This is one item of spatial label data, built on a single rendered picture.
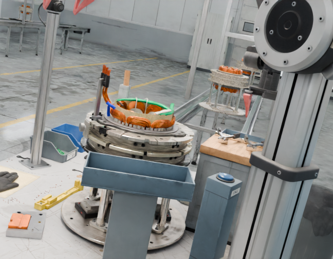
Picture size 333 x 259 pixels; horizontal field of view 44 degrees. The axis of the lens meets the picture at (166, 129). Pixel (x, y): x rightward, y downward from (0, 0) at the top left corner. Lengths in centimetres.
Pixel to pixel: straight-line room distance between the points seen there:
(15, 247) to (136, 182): 39
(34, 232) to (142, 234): 33
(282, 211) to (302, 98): 22
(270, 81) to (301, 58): 55
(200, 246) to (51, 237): 40
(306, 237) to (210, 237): 160
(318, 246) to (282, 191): 190
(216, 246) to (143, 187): 30
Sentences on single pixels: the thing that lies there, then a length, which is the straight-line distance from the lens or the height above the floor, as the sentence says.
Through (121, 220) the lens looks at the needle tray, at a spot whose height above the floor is 95.
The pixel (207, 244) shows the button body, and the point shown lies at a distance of 115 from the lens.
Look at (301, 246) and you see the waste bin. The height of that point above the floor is 27.
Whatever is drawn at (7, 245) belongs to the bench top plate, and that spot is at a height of 78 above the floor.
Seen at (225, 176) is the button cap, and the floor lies 104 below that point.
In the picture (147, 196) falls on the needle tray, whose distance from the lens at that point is 95.
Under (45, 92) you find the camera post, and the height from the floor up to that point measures 107.
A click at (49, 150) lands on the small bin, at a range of 173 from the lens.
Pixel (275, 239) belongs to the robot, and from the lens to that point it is 87.
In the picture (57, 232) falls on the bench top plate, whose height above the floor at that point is 78.
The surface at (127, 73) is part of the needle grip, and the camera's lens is 130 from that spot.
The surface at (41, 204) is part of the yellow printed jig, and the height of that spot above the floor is 80.
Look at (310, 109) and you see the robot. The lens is 81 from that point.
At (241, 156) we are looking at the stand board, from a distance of 124.
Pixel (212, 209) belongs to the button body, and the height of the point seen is 95.
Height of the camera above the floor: 139
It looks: 14 degrees down
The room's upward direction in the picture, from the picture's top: 11 degrees clockwise
